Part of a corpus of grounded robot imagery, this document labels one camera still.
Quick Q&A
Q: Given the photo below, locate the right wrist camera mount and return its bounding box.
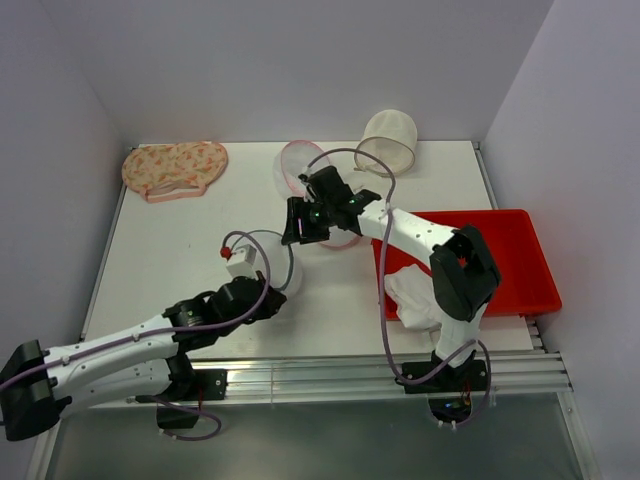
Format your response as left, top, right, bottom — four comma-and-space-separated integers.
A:
298, 165, 314, 185

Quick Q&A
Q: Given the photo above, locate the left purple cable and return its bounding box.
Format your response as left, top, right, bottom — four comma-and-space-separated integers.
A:
0, 229, 272, 443

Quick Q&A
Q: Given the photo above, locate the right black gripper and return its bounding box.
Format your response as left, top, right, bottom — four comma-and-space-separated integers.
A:
282, 196, 335, 244

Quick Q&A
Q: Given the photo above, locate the aluminium mounting rail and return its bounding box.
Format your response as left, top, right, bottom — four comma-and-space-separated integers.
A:
65, 340, 571, 414

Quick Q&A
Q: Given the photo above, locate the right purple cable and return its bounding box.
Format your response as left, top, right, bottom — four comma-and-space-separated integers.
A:
305, 147, 493, 429

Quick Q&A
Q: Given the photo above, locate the red plastic tray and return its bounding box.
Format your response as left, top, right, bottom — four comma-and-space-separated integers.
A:
372, 209, 562, 320

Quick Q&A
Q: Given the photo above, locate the beige mesh laundry bag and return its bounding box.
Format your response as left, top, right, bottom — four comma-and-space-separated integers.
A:
354, 109, 418, 177

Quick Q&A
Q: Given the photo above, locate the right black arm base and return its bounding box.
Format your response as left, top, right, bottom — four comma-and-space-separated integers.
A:
396, 354, 492, 427

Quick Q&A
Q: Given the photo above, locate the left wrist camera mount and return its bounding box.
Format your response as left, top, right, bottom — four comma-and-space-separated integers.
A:
220, 245, 257, 279

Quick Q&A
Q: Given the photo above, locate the orange floral laundry bag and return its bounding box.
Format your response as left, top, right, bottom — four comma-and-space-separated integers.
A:
121, 141, 229, 204

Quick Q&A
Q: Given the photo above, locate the pink-trimmed white mesh laundry bag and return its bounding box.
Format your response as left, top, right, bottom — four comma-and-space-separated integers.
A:
273, 140, 359, 250

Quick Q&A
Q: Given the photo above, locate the purple cable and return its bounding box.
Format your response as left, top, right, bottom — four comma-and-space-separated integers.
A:
305, 147, 493, 429
0, 229, 272, 443

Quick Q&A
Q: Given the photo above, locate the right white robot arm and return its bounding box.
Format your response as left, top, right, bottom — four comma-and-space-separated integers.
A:
281, 166, 501, 390

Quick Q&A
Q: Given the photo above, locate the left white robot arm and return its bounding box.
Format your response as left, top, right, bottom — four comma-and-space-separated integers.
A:
1, 276, 287, 442

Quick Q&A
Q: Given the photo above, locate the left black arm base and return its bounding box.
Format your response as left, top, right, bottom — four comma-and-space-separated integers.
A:
134, 368, 228, 441

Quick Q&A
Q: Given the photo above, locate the white bra in tray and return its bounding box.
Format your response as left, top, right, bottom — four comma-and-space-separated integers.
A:
384, 265, 444, 331

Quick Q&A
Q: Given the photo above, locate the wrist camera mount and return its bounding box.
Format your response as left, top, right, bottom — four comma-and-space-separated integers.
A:
298, 165, 314, 185
220, 245, 257, 279

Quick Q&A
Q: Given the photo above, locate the grey-trimmed white mesh laundry bag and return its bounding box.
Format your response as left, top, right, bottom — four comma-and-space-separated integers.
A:
248, 229, 303, 298

